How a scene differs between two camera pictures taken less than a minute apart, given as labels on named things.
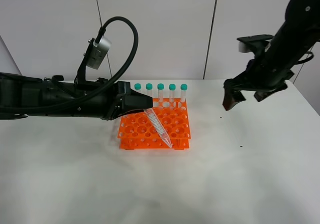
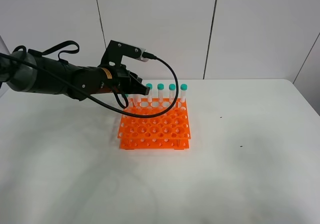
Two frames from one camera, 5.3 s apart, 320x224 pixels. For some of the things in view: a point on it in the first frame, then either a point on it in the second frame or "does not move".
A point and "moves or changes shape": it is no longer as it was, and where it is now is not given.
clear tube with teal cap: x=157 y=126 moves or changes shape
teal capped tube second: x=149 y=87 does not move
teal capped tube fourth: x=172 y=88 does not move
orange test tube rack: x=136 y=131 does not move
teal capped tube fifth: x=183 y=88 does not move
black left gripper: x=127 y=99 → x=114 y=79
